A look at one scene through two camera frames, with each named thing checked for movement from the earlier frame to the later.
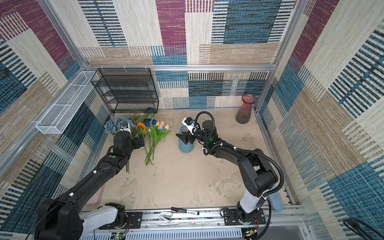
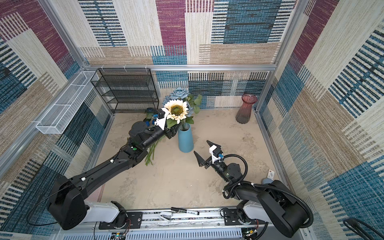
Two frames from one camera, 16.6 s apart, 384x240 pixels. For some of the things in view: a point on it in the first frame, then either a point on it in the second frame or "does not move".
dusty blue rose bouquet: [112, 125] -> [191, 101]
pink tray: [96, 198] does not move
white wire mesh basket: [53, 121] does not move
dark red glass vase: [242, 116] does not move
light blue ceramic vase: [183, 147] does not move
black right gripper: [185, 138] -> [202, 162]
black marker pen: [180, 210] does not move
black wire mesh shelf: [127, 90] does not move
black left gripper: [137, 144] -> [171, 131]
